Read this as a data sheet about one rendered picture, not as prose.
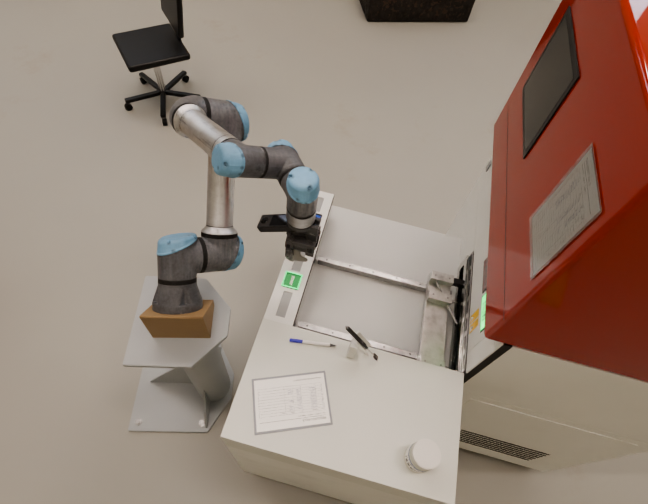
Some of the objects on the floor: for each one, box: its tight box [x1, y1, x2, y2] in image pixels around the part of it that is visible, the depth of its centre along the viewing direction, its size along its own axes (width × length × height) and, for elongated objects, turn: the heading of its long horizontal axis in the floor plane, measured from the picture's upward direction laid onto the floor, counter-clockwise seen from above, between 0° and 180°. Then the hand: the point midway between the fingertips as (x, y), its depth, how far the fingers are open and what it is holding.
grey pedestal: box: [122, 276, 234, 433], centre depth 177 cm, size 51×44×82 cm
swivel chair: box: [112, 0, 200, 126], centre depth 282 cm, size 56×56×87 cm
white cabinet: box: [226, 445, 424, 504], centre depth 183 cm, size 64×96×82 cm, turn 162°
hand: (290, 256), depth 126 cm, fingers closed
